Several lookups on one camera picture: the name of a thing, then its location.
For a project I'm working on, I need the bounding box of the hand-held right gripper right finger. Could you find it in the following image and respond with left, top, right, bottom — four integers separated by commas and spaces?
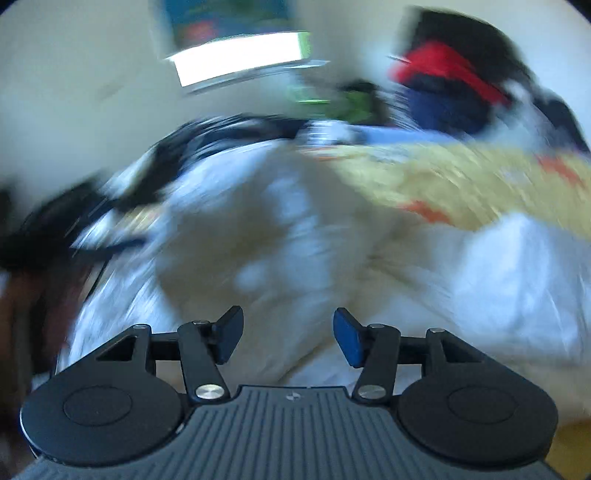
333, 307, 485, 402

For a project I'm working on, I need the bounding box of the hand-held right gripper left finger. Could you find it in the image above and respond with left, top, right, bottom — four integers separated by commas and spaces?
96, 305, 245, 405

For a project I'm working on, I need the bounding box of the white garment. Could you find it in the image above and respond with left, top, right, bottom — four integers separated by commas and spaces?
67, 137, 591, 418

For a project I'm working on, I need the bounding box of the dark striped clothes pile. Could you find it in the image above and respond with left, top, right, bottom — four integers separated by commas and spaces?
150, 114, 308, 188

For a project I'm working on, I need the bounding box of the yellow floral blanket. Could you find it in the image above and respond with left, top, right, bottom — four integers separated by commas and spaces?
298, 138, 591, 234

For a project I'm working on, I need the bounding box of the light blue blanket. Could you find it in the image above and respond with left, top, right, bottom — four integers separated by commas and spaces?
318, 126, 465, 145

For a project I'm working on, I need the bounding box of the green plastic chair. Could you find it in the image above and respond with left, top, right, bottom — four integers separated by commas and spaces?
293, 82, 377, 124

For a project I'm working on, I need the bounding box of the navy jacket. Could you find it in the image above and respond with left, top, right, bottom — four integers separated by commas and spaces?
405, 87, 492, 136

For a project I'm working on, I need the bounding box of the window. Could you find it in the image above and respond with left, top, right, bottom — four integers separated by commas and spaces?
172, 31, 311, 89

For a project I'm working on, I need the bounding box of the floral roller blind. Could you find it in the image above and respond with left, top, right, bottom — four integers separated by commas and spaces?
159, 0, 298, 52

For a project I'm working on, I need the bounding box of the red jacket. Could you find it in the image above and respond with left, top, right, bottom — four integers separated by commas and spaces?
387, 41, 512, 108

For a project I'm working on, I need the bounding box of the dark cloth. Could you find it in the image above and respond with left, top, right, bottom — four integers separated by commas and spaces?
542, 95, 591, 155

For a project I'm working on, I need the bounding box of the black coat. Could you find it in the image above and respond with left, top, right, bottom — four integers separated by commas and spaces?
401, 6, 539, 95

